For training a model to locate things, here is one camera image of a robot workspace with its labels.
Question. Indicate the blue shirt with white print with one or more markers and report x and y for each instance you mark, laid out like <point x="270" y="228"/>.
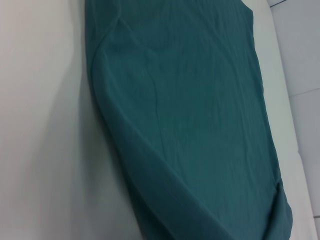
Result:
<point x="187" y="112"/>

